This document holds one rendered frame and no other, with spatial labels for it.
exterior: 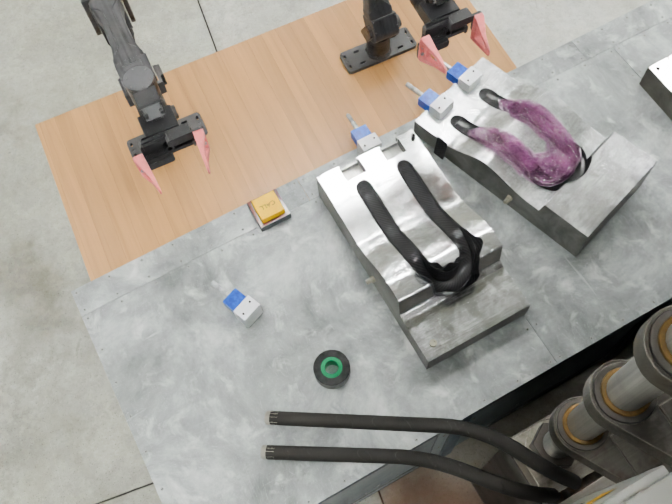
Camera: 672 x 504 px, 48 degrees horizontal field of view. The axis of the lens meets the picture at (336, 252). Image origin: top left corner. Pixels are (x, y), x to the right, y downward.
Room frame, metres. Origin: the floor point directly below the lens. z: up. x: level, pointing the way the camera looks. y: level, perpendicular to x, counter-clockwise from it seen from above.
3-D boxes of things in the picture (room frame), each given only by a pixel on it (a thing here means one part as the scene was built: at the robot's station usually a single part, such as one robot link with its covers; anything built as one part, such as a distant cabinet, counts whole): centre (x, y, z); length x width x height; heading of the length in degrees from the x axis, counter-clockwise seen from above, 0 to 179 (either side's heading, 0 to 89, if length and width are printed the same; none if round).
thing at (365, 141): (1.02, -0.09, 0.83); 0.13 x 0.05 x 0.05; 22
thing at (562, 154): (0.91, -0.48, 0.90); 0.26 x 0.18 x 0.08; 40
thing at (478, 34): (0.97, -0.32, 1.20); 0.09 x 0.07 x 0.07; 19
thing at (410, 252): (0.71, -0.19, 0.92); 0.35 x 0.16 x 0.09; 23
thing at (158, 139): (0.83, 0.30, 1.20); 0.10 x 0.07 x 0.07; 109
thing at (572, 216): (0.91, -0.49, 0.86); 0.50 x 0.26 x 0.11; 40
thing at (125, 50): (1.08, 0.39, 1.17); 0.30 x 0.09 x 0.12; 19
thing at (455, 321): (0.69, -0.19, 0.87); 0.50 x 0.26 x 0.14; 23
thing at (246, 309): (0.62, 0.24, 0.83); 0.13 x 0.05 x 0.05; 44
